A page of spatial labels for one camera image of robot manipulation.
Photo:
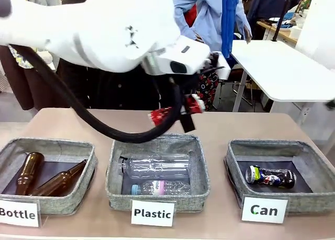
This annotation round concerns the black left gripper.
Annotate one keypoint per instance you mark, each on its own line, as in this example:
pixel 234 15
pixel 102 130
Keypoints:
pixel 188 83

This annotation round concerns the crushed red can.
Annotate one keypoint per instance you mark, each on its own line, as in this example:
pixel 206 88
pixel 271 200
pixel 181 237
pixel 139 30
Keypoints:
pixel 159 115

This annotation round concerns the large clear plastic bottle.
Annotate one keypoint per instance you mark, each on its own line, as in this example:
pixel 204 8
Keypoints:
pixel 157 165

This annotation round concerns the crushed dark blue can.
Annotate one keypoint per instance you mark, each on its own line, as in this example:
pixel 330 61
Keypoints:
pixel 272 177

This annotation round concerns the brown glass bottle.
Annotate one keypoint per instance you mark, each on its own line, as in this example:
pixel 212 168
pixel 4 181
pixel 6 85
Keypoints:
pixel 28 169
pixel 60 181

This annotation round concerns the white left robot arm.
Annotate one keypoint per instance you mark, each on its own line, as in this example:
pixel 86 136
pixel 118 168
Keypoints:
pixel 91 23

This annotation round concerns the grey fabric basket plastic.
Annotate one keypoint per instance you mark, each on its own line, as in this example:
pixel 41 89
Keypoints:
pixel 199 159

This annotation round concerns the grey fabric basket can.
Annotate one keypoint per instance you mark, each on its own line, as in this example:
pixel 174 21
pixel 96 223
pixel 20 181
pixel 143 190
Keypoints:
pixel 261 148

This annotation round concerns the white sign reading Can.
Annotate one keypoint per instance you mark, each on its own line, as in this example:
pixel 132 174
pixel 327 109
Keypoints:
pixel 264 210

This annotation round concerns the grey fabric basket bottle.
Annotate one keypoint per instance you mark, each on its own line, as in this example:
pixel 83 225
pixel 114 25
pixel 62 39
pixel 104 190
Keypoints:
pixel 15 148

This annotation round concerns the floral patterned trousers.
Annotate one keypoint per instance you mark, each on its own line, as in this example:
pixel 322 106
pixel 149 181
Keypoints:
pixel 209 91

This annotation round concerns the dark chair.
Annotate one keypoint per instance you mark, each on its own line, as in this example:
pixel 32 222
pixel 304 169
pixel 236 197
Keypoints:
pixel 235 75

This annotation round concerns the small bottle with pink label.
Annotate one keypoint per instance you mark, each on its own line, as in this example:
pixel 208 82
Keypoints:
pixel 162 187

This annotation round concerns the white sign reading Plastic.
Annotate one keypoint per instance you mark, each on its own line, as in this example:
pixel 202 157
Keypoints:
pixel 152 213

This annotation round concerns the white folding table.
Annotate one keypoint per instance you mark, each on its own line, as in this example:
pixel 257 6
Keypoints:
pixel 277 67

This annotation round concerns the orange red garment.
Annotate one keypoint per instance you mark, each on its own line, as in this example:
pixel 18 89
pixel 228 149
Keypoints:
pixel 190 16

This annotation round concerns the light blue shirt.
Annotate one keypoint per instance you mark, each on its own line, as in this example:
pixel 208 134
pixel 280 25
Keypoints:
pixel 206 17

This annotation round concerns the bright blue scarf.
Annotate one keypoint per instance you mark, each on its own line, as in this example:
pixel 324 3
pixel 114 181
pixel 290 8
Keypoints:
pixel 229 23

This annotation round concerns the wooden desk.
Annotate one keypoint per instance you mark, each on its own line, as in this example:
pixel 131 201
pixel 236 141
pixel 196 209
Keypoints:
pixel 282 33

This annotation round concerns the white paper roll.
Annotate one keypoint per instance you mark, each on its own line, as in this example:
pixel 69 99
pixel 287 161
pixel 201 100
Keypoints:
pixel 295 32

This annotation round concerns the black stand pole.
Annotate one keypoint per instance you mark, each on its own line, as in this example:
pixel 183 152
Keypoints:
pixel 281 17

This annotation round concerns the person in dark jacket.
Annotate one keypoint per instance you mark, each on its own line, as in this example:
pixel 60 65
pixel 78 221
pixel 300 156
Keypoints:
pixel 272 2

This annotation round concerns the brown skirt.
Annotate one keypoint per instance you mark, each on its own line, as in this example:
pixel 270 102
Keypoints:
pixel 23 88

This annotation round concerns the yellow floral shirt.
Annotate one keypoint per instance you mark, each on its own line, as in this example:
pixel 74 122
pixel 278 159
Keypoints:
pixel 22 59

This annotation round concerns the white sign reading Bottle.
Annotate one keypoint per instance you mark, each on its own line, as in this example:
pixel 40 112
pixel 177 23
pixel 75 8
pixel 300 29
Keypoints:
pixel 18 213

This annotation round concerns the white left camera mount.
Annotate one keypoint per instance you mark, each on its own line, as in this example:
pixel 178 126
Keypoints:
pixel 224 70

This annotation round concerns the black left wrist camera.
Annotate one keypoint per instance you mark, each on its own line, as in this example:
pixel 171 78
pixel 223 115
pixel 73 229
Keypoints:
pixel 213 61

